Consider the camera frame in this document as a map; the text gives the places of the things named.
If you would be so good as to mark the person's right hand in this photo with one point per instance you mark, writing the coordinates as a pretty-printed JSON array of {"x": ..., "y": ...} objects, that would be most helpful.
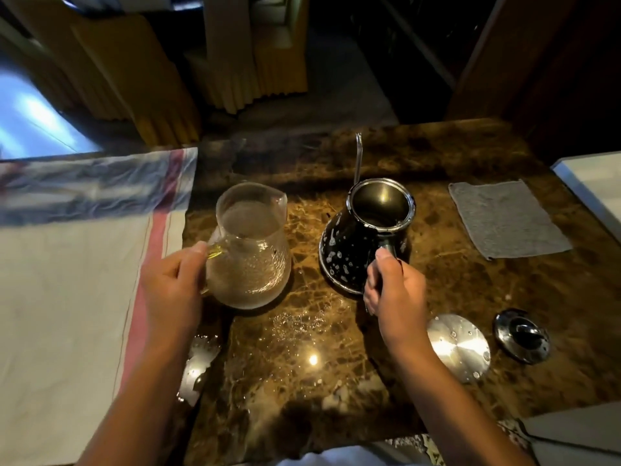
[{"x": 400, "y": 305}]

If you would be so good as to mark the person's left hand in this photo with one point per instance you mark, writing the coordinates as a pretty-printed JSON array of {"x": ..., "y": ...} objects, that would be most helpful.
[{"x": 167, "y": 300}]

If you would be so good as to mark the person's left thumb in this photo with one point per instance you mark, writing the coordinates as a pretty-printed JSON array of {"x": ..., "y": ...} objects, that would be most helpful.
[{"x": 193, "y": 259}]

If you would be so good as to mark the person's right thumb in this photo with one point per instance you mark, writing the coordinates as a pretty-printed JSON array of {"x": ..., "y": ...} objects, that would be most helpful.
[{"x": 387, "y": 265}]

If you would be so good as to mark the black gooseneck kettle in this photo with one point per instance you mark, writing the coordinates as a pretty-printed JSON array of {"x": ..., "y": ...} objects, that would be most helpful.
[{"x": 347, "y": 247}]

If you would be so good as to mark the clear glass pitcher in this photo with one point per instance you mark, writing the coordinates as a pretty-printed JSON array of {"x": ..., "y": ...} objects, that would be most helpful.
[{"x": 250, "y": 252}]

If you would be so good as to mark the person's left forearm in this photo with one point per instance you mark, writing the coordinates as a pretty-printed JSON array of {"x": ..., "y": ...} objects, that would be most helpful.
[{"x": 140, "y": 407}]

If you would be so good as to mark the person's right forearm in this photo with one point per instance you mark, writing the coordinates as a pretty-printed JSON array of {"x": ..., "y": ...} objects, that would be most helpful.
[{"x": 451, "y": 412}]

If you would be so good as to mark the flat silver round lid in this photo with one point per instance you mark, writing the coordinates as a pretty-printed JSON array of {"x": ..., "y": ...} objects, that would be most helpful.
[{"x": 458, "y": 347}]

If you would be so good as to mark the grey folded cloth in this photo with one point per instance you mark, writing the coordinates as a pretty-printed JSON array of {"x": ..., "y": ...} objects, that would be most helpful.
[{"x": 507, "y": 218}]

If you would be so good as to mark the white red-striped cloth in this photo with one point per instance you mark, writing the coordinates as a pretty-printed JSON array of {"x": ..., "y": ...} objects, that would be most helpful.
[{"x": 68, "y": 305}]

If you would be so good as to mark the black knobbed kettle lid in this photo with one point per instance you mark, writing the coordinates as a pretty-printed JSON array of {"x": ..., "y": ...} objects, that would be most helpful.
[{"x": 521, "y": 335}]

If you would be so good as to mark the yellow covered chair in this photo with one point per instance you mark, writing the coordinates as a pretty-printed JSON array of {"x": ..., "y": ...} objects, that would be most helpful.
[
  {"x": 252, "y": 53},
  {"x": 140, "y": 82},
  {"x": 53, "y": 48}
]

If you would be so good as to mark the patterned fabric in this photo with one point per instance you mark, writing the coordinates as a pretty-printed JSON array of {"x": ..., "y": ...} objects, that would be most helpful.
[{"x": 432, "y": 448}]

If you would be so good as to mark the person's light shirt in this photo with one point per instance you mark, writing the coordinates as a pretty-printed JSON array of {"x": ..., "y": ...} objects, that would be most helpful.
[{"x": 334, "y": 457}]

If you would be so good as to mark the dark wooden cabinet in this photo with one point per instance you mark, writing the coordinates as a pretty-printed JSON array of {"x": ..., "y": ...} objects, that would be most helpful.
[{"x": 524, "y": 58}]

